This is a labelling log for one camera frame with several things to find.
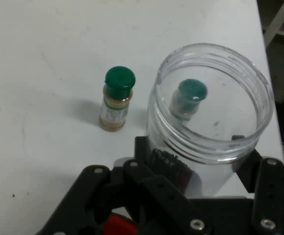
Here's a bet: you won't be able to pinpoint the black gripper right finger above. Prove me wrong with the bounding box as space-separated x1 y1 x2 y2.
231 135 284 235

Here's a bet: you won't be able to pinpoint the clear plastic jar black granules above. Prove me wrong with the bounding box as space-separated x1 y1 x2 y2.
145 43 276 198

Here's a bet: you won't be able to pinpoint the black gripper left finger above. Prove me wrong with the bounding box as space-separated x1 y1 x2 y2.
34 136 199 235

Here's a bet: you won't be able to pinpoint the red bowl black granules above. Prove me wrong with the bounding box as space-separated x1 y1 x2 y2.
102 214 140 235

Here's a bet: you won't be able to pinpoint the green-capped spice bottle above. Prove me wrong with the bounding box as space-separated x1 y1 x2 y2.
98 66 136 133
168 78 208 121

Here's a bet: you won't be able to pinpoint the white slanted furniture leg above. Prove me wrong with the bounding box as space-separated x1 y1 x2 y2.
263 0 284 47

